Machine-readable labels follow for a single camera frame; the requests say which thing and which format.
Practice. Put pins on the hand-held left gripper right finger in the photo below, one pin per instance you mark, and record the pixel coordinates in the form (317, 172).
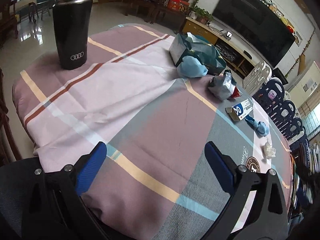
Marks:
(220, 167)

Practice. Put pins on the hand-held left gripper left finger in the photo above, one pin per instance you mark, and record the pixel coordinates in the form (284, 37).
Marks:
(91, 167)

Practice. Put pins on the white crumpled plastic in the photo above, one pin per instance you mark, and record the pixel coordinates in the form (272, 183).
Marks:
(268, 151)

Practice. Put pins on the blue knotted cloth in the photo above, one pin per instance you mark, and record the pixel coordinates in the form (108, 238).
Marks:
(261, 128)

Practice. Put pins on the white blue cardboard box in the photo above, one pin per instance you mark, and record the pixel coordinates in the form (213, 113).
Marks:
(241, 110)

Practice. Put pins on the crumpled silver foil packet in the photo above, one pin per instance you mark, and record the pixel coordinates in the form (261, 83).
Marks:
(221, 86)

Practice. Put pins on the plaid pink grey tablecloth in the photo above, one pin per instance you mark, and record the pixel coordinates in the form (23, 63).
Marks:
(137, 92)

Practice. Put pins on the stack of plastic chairs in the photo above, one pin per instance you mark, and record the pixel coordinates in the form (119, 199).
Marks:
(272, 95)

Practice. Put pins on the dark wooden dining chair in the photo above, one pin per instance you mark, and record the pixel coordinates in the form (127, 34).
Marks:
(7, 15)
(6, 130)

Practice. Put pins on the white play fence panel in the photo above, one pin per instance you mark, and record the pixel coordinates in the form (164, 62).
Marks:
(257, 76)

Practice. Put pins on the light blue plastic bag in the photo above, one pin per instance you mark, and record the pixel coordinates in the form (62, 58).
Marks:
(191, 67)

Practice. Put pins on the black audio equipment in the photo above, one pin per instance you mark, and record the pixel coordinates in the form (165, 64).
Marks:
(225, 52)

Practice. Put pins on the dark green gift bag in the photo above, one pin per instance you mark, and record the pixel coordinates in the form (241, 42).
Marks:
(200, 52)

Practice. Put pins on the cream cabinet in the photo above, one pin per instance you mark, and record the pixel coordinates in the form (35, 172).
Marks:
(307, 82)

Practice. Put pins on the black steel travel tumbler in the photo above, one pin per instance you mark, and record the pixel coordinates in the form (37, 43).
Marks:
(71, 30)

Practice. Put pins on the yellow wooden tv cabinet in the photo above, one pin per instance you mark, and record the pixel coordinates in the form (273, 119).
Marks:
(197, 28)

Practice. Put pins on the black flat television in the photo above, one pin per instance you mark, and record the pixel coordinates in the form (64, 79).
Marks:
(255, 22)

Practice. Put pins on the potted green plant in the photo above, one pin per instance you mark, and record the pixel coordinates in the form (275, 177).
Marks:
(202, 13)

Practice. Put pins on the row of plush toys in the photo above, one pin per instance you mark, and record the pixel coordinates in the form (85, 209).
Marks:
(285, 20)

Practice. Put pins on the small dark wooden stool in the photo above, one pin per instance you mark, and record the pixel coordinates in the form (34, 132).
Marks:
(33, 11)

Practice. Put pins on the red gift box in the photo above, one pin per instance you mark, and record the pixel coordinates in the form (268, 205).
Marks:
(177, 3)

